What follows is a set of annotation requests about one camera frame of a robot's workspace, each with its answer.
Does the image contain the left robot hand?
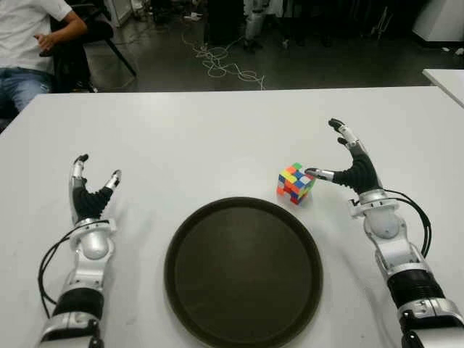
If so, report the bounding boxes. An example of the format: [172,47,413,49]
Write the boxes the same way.
[67,154,123,223]

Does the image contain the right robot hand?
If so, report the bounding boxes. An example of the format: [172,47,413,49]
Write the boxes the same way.
[303,117,385,196]

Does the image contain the multicoloured Rubik's cube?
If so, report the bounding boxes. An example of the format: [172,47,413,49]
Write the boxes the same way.
[277,162,318,207]

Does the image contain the dark round plate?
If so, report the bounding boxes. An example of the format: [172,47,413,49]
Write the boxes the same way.
[163,196,324,348]

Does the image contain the white side table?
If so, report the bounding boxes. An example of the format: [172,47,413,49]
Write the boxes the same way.
[422,67,464,109]

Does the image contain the black office chair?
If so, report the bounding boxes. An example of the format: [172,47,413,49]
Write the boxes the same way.
[39,14,138,94]

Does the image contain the metal folding stand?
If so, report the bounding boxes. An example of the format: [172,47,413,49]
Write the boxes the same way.
[368,0,396,43]

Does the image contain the white cabinet black base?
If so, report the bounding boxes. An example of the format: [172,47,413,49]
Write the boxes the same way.
[413,0,464,48]

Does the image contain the grey humanoid robot legs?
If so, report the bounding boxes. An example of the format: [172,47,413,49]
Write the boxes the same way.
[241,0,271,51]

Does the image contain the seated person white shirt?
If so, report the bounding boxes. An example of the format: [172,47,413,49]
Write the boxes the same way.
[0,0,88,113]

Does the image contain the white framed cabinet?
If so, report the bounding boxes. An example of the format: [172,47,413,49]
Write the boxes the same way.
[104,0,133,28]

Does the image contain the tall black cabinet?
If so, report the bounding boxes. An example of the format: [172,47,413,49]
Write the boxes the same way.
[204,0,247,46]

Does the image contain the right arm black cables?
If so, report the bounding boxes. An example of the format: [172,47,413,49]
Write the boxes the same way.
[386,188,433,260]

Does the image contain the arm black cables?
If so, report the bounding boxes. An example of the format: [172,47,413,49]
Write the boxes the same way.
[386,188,433,260]
[38,231,83,320]

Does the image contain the left arm black cables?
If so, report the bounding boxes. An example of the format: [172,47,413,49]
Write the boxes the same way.
[38,231,83,320]

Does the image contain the tangled white floor cable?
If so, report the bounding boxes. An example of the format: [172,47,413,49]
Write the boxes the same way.
[181,25,266,91]

